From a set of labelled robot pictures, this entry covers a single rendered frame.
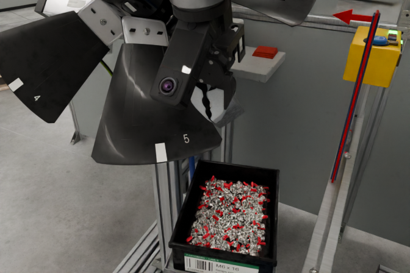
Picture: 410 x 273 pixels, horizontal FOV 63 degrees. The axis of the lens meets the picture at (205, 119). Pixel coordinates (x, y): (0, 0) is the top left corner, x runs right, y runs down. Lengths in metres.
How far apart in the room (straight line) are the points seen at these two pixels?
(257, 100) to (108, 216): 0.96
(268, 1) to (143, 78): 0.25
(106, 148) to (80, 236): 1.23
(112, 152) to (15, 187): 1.64
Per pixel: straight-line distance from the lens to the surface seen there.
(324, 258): 0.59
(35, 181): 2.19
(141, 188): 1.95
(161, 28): 0.70
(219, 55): 0.44
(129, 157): 0.58
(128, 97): 0.60
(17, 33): 0.82
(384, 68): 0.84
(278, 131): 1.56
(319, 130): 1.50
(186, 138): 0.59
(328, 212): 0.66
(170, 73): 0.41
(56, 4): 1.03
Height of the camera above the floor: 1.32
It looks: 32 degrees down
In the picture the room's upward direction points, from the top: straight up
